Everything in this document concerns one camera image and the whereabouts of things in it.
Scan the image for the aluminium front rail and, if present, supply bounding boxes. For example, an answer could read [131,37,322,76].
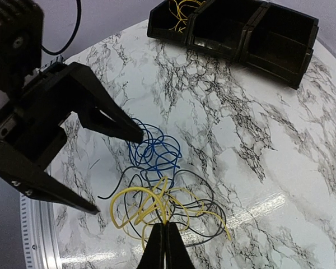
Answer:
[20,194,62,269]

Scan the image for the blue cable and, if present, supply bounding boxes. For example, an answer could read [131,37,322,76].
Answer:
[127,117,183,188]

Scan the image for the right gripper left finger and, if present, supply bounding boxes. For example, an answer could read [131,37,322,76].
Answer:
[137,224,165,269]

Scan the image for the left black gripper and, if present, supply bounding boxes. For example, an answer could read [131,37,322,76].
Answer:
[0,1,143,174]

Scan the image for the yellow cable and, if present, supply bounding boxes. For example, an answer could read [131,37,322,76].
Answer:
[167,0,207,32]
[109,175,232,250]

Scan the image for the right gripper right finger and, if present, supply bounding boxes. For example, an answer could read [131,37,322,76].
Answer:
[165,222,195,269]

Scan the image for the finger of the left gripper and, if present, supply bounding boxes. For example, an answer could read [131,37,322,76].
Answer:
[0,142,100,215]

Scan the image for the black three-compartment bin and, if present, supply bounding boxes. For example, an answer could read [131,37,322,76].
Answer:
[147,1,319,89]

